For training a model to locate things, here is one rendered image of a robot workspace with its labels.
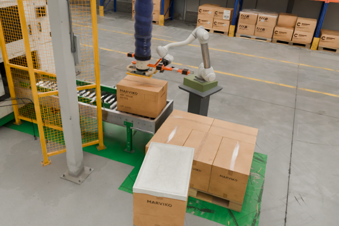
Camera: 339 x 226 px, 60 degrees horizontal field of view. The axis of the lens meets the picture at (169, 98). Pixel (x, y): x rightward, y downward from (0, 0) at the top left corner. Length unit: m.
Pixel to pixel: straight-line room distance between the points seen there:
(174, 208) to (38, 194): 1.97
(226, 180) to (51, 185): 2.06
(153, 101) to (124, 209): 1.38
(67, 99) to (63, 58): 0.45
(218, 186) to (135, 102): 1.54
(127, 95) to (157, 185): 1.96
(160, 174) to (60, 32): 1.66
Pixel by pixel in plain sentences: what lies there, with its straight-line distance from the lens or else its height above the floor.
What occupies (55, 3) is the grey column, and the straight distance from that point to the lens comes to 3.04.
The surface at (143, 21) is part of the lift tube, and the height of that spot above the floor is 1.81.
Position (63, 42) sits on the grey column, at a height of 1.73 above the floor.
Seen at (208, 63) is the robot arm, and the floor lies 1.21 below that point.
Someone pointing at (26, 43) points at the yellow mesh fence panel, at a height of 1.63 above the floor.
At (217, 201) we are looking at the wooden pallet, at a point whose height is 0.02.
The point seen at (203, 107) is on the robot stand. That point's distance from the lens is 4.62.
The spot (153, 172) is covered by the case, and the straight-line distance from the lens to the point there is 2.41.
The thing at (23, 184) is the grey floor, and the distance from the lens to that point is 4.05.
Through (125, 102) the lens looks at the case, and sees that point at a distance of 4.08.
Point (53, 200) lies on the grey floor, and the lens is 3.76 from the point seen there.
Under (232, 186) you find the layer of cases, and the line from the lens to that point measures 3.44.
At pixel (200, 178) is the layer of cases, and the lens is 3.48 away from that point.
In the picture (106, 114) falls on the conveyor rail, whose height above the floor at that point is 0.53.
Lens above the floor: 2.60
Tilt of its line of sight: 27 degrees down
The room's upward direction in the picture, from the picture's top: 4 degrees clockwise
